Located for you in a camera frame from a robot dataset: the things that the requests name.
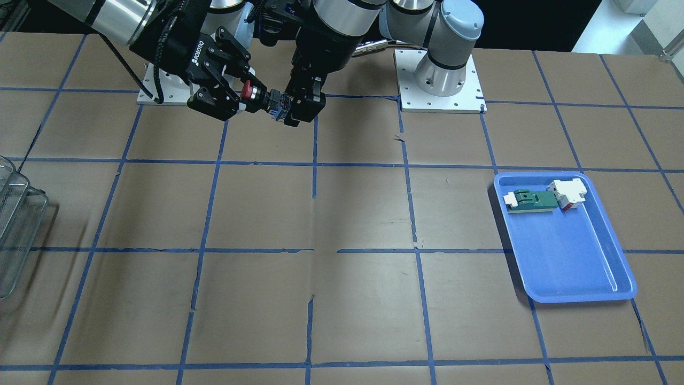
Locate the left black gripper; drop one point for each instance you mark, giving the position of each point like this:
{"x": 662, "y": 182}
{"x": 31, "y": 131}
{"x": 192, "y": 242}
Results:
{"x": 322, "y": 49}

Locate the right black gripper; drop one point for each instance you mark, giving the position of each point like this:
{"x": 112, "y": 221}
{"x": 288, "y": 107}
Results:
{"x": 172, "y": 47}

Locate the red emergency stop button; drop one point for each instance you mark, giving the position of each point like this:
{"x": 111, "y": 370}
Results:
{"x": 258, "y": 98}

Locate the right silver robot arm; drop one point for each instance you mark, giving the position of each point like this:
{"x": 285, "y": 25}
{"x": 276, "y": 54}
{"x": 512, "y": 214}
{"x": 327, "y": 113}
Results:
{"x": 115, "y": 21}

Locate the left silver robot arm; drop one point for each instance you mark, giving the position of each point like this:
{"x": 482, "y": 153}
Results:
{"x": 447, "y": 30}

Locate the green white connector block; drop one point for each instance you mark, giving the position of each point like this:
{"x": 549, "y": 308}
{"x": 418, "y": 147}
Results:
{"x": 527, "y": 201}

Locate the blue plastic tray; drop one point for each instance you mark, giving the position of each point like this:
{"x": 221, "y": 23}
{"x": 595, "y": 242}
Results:
{"x": 562, "y": 256}

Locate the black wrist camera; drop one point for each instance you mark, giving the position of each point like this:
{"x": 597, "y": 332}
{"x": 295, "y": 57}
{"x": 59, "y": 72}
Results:
{"x": 276, "y": 21}

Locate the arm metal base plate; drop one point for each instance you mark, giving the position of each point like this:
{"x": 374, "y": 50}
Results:
{"x": 175, "y": 91}
{"x": 426, "y": 88}

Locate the silver wire mesh shelf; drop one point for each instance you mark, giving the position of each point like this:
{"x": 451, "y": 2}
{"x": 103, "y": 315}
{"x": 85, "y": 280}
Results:
{"x": 22, "y": 210}

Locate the white red switch block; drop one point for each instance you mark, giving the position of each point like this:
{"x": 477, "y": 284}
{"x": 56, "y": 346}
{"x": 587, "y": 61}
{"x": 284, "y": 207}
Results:
{"x": 569, "y": 194}

